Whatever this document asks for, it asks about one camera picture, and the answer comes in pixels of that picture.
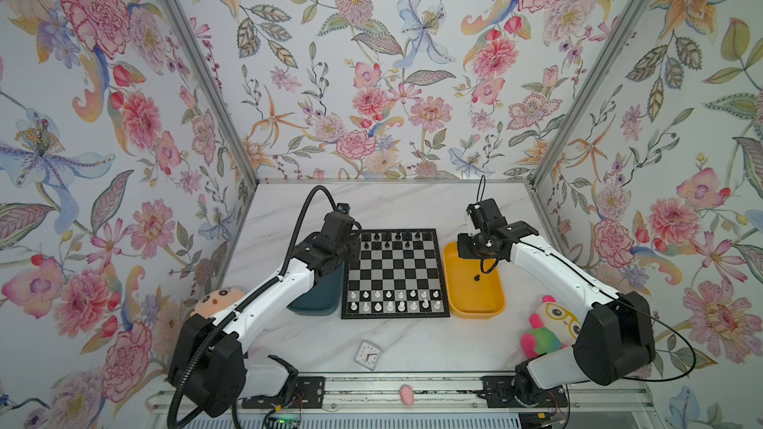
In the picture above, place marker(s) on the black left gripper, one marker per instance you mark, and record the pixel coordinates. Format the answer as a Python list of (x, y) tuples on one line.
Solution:
[(354, 240)]

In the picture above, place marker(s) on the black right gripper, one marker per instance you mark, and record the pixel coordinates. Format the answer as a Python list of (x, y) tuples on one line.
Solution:
[(462, 246)]

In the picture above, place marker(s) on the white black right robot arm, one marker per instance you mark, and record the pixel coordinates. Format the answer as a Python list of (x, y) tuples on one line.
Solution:
[(616, 337)]

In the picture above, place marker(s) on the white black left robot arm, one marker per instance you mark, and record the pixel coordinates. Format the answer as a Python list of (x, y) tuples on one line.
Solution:
[(210, 369)]

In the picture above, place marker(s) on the black white chess board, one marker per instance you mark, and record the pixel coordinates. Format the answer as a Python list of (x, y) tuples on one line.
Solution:
[(395, 274)]

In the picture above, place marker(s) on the yellow plastic tray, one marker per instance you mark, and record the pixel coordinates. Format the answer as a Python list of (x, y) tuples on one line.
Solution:
[(471, 293)]

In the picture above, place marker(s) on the teal plastic tray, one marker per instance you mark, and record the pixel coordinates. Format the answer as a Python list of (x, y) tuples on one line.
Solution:
[(324, 298)]

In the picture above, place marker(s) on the green pink owl plush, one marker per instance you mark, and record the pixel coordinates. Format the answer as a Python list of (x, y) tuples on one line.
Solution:
[(554, 328)]

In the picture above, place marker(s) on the small white square clock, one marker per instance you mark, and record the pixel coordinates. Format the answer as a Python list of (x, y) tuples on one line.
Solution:
[(368, 355)]

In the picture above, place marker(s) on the pink faced plush doll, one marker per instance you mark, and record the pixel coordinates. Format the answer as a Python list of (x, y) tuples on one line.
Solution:
[(217, 301)]

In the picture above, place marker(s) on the small pink toy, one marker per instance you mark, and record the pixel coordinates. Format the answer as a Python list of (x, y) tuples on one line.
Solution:
[(407, 395)]

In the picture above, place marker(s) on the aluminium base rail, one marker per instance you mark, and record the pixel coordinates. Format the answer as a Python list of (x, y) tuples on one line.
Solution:
[(459, 392)]

